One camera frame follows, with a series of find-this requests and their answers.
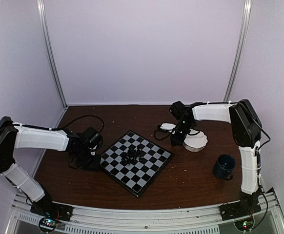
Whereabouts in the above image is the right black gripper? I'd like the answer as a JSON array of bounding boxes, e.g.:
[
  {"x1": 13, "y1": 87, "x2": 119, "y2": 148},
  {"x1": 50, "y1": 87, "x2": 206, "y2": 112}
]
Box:
[{"x1": 170, "y1": 120, "x2": 195, "y2": 146}]

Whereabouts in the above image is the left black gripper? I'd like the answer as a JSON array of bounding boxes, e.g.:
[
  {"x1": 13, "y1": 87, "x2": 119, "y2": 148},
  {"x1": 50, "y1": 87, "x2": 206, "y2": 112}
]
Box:
[{"x1": 73, "y1": 148, "x2": 101, "y2": 170}]

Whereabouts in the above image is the black grey chessboard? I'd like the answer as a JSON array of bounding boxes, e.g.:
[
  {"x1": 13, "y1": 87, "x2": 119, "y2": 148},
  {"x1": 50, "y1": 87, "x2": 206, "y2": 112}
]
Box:
[{"x1": 100, "y1": 130, "x2": 174, "y2": 197}]

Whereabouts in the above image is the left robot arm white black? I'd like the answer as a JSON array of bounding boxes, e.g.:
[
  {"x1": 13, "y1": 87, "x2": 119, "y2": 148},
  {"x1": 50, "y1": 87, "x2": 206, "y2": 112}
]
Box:
[{"x1": 0, "y1": 117, "x2": 103, "y2": 216}]

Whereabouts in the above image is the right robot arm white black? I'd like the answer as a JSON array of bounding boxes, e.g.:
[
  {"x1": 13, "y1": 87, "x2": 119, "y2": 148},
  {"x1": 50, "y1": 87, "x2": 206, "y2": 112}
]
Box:
[{"x1": 160, "y1": 99, "x2": 264, "y2": 215}]

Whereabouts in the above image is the pile of black chess pieces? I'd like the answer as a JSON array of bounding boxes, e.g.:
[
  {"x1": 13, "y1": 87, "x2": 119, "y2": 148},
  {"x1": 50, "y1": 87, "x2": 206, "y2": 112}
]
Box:
[{"x1": 122, "y1": 149, "x2": 142, "y2": 165}]

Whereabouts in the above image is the white scalloped bowl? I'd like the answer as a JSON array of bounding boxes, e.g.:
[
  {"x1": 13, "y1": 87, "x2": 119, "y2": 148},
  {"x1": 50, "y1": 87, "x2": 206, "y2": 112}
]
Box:
[{"x1": 183, "y1": 129, "x2": 208, "y2": 152}]

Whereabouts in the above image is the dark blue mug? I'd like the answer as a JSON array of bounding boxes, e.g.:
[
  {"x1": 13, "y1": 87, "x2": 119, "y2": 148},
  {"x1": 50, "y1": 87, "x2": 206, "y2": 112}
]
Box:
[{"x1": 213, "y1": 154, "x2": 236, "y2": 181}]

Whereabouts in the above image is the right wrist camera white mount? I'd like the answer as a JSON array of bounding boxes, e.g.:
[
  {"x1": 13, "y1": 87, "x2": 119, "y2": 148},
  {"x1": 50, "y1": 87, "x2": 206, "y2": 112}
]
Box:
[{"x1": 157, "y1": 123, "x2": 176, "y2": 133}]

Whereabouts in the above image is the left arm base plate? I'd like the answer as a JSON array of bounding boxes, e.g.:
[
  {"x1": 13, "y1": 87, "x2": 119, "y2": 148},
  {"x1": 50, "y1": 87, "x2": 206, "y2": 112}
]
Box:
[{"x1": 30, "y1": 203, "x2": 74, "y2": 221}]

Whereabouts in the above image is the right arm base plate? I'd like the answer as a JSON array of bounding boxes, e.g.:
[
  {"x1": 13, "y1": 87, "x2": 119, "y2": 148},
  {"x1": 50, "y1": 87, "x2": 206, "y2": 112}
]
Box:
[{"x1": 219, "y1": 201, "x2": 262, "y2": 221}]

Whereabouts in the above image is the aluminium front rail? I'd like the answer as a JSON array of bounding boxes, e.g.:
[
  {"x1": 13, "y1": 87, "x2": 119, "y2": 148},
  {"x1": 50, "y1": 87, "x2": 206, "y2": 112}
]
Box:
[{"x1": 3, "y1": 192, "x2": 284, "y2": 234}]

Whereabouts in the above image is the right aluminium frame post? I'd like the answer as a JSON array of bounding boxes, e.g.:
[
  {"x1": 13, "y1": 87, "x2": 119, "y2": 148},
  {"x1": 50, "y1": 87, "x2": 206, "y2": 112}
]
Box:
[{"x1": 223, "y1": 0, "x2": 252, "y2": 102}]

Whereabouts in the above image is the aluminium frame post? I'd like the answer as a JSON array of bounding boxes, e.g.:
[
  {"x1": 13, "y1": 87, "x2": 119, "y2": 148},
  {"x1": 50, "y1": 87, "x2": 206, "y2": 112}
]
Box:
[
  {"x1": 223, "y1": 0, "x2": 252, "y2": 102},
  {"x1": 37, "y1": 0, "x2": 68, "y2": 109}
]

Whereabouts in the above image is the left aluminium frame post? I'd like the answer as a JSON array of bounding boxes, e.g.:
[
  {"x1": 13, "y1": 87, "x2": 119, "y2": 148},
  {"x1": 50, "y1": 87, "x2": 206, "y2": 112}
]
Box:
[{"x1": 37, "y1": 0, "x2": 68, "y2": 109}]

